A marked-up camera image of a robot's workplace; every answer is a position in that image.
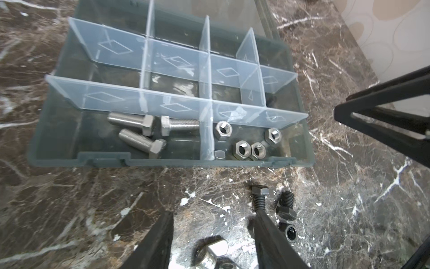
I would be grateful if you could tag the black bolt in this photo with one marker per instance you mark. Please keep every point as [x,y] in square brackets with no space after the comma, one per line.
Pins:
[285,206]
[259,193]

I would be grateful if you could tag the steel bolt on table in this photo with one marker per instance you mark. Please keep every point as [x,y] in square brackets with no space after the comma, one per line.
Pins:
[207,255]

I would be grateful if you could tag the clear plastic organizer box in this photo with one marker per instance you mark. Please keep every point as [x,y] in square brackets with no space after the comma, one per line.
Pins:
[172,58]

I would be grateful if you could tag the steel bolt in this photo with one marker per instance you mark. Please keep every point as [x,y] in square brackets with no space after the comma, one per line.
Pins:
[207,255]
[154,148]
[168,125]
[144,122]

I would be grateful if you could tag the black bolt left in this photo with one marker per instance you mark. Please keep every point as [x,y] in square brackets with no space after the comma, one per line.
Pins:
[259,193]

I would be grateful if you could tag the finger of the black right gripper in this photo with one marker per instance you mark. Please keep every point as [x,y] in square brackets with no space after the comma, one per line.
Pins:
[367,103]

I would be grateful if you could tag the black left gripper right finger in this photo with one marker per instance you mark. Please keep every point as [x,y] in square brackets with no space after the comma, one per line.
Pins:
[272,247]

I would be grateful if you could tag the steel hex nut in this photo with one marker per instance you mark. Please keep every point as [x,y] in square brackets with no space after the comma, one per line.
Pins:
[272,136]
[223,131]
[242,150]
[259,151]

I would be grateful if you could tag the black hex nut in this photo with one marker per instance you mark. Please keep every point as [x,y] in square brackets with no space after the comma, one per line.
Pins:
[289,231]

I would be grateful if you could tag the black bolt right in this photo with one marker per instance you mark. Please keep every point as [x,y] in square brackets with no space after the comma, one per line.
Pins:
[285,206]

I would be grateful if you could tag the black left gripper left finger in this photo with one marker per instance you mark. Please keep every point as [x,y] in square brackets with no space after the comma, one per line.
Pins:
[154,250]

